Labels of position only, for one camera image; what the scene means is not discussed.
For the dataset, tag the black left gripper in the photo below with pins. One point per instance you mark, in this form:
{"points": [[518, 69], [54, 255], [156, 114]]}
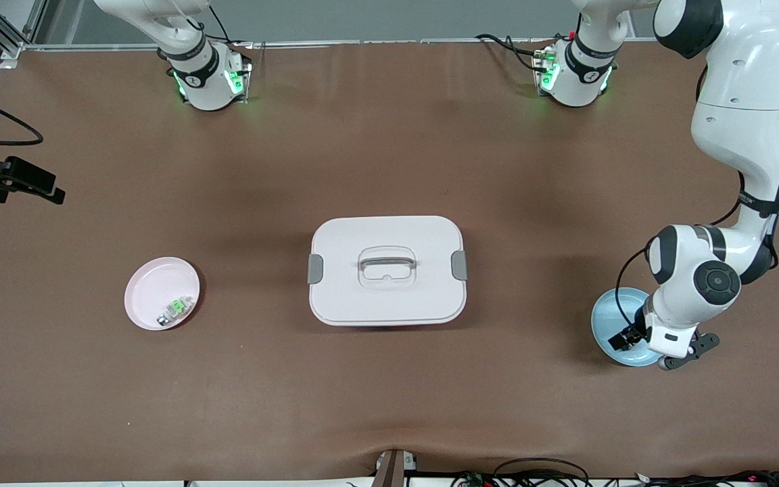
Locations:
{"points": [[631, 334]]}

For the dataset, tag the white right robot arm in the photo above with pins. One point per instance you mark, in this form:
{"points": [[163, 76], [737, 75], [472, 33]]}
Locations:
{"points": [[207, 74]]}

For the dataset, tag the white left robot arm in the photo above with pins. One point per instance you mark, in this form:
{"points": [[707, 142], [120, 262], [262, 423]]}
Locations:
{"points": [[741, 67]]}

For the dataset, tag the light blue round plate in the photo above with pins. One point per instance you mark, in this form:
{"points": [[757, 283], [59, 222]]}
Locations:
{"points": [[602, 318]]}

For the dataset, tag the pink round plate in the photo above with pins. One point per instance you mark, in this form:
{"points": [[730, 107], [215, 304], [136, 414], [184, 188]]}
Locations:
{"points": [[153, 291]]}

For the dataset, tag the white lidded storage box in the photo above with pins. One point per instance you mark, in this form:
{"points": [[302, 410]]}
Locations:
{"points": [[389, 297]]}

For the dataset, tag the brown table cover sheet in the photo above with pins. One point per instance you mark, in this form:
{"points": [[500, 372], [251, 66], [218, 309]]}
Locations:
{"points": [[227, 392]]}

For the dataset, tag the green white switch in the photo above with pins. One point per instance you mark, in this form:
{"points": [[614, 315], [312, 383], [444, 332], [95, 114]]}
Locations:
{"points": [[176, 308]]}

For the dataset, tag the metal table edge bracket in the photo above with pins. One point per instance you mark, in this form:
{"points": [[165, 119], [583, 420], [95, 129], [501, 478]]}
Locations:
{"points": [[393, 470]]}

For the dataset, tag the silver table edge rail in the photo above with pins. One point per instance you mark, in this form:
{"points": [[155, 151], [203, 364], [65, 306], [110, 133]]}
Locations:
{"points": [[362, 43]]}

